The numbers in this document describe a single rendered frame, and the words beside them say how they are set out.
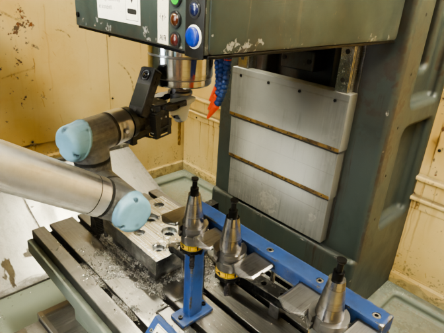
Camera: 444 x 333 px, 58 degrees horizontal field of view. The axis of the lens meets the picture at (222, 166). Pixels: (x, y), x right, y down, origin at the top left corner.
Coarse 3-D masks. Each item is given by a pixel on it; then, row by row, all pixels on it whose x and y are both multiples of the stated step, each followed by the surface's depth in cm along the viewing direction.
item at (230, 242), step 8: (224, 224) 74; (232, 224) 73; (224, 232) 74; (232, 232) 74; (240, 232) 75; (224, 240) 75; (232, 240) 74; (240, 240) 75; (224, 248) 75; (232, 248) 74; (240, 248) 76
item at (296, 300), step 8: (296, 288) 69; (304, 288) 69; (312, 288) 69; (280, 296) 67; (288, 296) 67; (296, 296) 67; (304, 296) 67; (312, 296) 67; (288, 304) 65; (296, 304) 65; (304, 304) 65; (288, 312) 64; (296, 312) 64; (304, 312) 64
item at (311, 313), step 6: (312, 306) 64; (312, 312) 63; (348, 312) 63; (312, 318) 62; (318, 318) 61; (348, 318) 62; (312, 324) 63; (318, 324) 62; (324, 324) 60; (330, 324) 60; (336, 324) 60; (342, 324) 61; (348, 324) 61; (318, 330) 62; (324, 330) 60; (330, 330) 60; (336, 330) 60; (342, 330) 60
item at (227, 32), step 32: (96, 0) 82; (224, 0) 60; (256, 0) 65; (288, 0) 70; (320, 0) 76; (352, 0) 84; (384, 0) 93; (128, 32) 76; (224, 32) 63; (256, 32) 68; (288, 32) 73; (320, 32) 80; (352, 32) 88; (384, 32) 98
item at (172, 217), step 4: (180, 208) 91; (184, 208) 91; (168, 212) 89; (172, 212) 89; (176, 212) 89; (180, 212) 89; (164, 216) 87; (168, 216) 87; (172, 216) 87; (176, 216) 87; (180, 216) 87; (164, 220) 86; (168, 220) 86; (172, 220) 86; (176, 220) 86; (168, 224) 85; (172, 224) 85; (176, 224) 85
